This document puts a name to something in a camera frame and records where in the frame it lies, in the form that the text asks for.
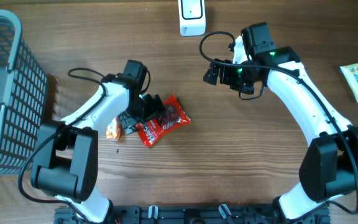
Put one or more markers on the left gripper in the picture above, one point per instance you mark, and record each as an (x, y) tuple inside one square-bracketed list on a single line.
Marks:
[(154, 108)]

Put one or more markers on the white barcode scanner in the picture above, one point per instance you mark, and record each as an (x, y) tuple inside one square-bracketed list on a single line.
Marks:
[(192, 17)]

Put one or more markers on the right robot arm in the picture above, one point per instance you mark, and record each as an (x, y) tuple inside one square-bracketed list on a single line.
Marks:
[(329, 169)]

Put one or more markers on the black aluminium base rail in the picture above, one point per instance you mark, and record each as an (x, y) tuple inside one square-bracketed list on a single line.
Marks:
[(246, 214)]

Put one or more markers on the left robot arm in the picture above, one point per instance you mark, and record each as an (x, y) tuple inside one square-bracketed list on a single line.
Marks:
[(65, 161)]

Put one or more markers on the red Hacks candy bag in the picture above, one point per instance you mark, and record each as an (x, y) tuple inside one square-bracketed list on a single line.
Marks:
[(173, 118)]

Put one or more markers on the grey plastic shopping basket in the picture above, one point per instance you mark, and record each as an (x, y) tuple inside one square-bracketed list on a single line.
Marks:
[(23, 95)]

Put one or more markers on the orange white small box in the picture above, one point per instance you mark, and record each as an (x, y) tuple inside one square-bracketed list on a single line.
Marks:
[(113, 130)]

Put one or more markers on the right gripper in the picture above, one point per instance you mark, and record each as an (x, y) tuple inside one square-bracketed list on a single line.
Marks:
[(226, 78)]

